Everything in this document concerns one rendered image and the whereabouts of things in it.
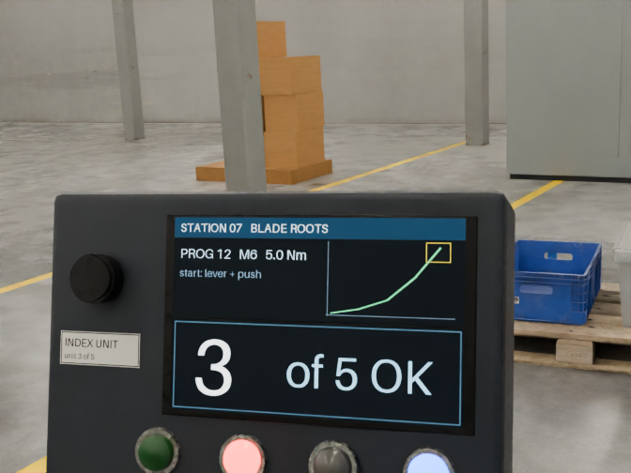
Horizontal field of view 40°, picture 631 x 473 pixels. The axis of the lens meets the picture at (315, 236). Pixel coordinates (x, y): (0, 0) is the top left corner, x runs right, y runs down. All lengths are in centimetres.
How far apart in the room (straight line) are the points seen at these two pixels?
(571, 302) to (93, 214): 330
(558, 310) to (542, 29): 480
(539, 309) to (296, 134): 522
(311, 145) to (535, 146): 223
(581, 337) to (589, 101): 470
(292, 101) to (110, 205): 814
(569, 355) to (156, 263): 326
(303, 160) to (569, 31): 279
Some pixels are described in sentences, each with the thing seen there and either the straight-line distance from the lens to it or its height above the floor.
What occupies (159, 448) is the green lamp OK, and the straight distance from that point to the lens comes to 49.
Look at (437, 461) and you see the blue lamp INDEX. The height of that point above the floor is 113.
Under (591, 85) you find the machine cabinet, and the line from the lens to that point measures 813.
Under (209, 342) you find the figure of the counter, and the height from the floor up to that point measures 118.
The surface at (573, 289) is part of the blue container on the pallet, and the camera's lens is 372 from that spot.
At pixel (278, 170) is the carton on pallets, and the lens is 863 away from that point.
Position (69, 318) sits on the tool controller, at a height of 118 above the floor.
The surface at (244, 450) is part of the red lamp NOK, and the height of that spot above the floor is 112.
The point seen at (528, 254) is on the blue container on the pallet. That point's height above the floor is 29.
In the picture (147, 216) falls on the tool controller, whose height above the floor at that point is 124.
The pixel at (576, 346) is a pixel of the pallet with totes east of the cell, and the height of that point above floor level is 9.
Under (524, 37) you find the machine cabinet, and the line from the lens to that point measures 829.
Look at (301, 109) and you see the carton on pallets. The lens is 870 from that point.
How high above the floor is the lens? 133
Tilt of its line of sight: 12 degrees down
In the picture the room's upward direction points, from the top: 3 degrees counter-clockwise
